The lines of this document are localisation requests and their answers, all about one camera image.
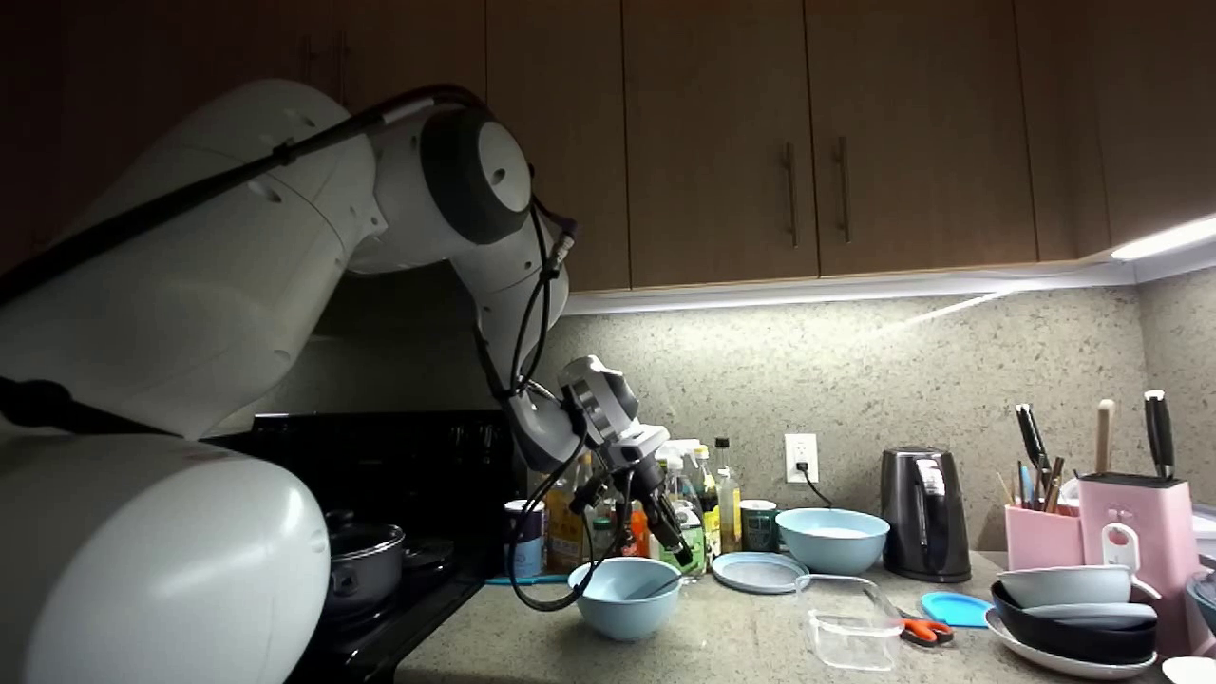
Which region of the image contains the bright blue round lid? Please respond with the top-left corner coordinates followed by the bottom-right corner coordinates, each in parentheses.
top-left (916, 589), bottom-right (1000, 635)

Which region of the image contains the orange cap sauce bottle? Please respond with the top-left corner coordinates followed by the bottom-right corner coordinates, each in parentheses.
top-left (619, 493), bottom-right (657, 560)

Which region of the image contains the orange handled peeler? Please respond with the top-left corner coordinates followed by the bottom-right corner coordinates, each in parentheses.
top-left (811, 571), bottom-right (957, 650)

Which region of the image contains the white under cabinet light bar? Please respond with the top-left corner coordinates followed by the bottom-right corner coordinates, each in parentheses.
top-left (564, 260), bottom-right (1118, 319)
top-left (1108, 209), bottom-right (1216, 265)

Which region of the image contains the grey blue bowl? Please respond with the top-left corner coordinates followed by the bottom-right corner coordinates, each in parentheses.
top-left (992, 562), bottom-right (1162, 616)

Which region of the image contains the black bowl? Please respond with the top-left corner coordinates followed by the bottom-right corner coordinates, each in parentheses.
top-left (983, 579), bottom-right (1162, 666)

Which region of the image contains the tall bottle with black cap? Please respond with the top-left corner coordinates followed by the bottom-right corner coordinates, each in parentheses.
top-left (706, 435), bottom-right (744, 560)

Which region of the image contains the clear plastic container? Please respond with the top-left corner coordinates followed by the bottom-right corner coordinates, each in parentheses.
top-left (805, 609), bottom-right (905, 675)

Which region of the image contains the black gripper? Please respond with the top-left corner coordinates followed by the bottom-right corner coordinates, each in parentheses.
top-left (592, 426), bottom-right (702, 574)

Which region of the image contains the small light blue bowl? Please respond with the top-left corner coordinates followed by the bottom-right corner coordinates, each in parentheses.
top-left (568, 556), bottom-right (691, 646)

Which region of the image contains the black stove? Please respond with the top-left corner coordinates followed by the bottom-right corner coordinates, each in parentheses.
top-left (250, 408), bottom-right (533, 684)

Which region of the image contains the pink knife block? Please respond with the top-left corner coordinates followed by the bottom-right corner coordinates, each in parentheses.
top-left (1076, 470), bottom-right (1201, 642)

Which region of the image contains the clear spray bottle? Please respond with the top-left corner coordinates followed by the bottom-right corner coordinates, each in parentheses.
top-left (657, 436), bottom-right (710, 565)

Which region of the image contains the black kettle power cord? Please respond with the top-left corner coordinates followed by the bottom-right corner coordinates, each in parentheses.
top-left (796, 457), bottom-right (844, 512)

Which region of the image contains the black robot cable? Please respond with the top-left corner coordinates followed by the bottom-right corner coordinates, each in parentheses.
top-left (0, 80), bottom-right (605, 616)

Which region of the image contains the dark pan with dishes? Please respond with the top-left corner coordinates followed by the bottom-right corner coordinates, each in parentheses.
top-left (1182, 565), bottom-right (1216, 638)

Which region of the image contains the pink utensil holder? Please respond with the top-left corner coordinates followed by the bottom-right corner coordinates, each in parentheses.
top-left (1005, 503), bottom-right (1090, 574)

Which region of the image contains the dark can with white lid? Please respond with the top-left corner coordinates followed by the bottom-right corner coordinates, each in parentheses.
top-left (502, 493), bottom-right (550, 580)

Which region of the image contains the small white bowl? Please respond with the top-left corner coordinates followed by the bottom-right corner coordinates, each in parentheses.
top-left (1154, 650), bottom-right (1216, 684)

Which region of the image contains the white wall outlet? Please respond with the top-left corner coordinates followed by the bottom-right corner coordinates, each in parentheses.
top-left (783, 429), bottom-right (825, 489)

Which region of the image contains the large light blue bowl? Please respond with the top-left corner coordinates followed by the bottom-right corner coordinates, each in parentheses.
top-left (771, 505), bottom-right (892, 579)

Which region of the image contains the black handled knife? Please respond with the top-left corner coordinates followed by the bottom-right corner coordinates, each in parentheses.
top-left (1141, 388), bottom-right (1177, 488)
top-left (1011, 398), bottom-right (1057, 484)

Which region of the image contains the wooden handled knife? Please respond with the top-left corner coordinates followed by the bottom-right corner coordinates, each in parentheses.
top-left (1090, 394), bottom-right (1120, 479)

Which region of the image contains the black pot with lid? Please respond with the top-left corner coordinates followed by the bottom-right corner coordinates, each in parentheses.
top-left (322, 508), bottom-right (415, 623)

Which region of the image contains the light blue round plate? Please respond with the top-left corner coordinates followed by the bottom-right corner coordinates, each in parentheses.
top-left (706, 546), bottom-right (815, 600)

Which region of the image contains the dark green jar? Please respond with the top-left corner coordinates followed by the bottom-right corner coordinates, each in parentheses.
top-left (739, 499), bottom-right (783, 556)

